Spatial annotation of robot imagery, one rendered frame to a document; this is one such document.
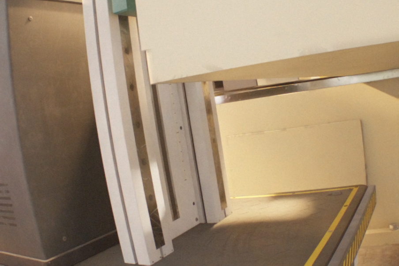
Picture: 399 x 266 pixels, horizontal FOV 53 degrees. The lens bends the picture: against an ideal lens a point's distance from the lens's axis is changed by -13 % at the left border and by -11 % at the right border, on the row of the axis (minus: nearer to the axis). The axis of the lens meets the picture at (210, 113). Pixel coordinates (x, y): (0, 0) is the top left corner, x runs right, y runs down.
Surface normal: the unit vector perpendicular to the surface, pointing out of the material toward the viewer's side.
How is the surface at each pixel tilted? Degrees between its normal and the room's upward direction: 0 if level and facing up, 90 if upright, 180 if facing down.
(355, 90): 90
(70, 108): 90
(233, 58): 90
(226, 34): 90
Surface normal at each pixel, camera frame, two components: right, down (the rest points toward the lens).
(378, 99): -0.43, 0.08
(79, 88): 0.88, -0.13
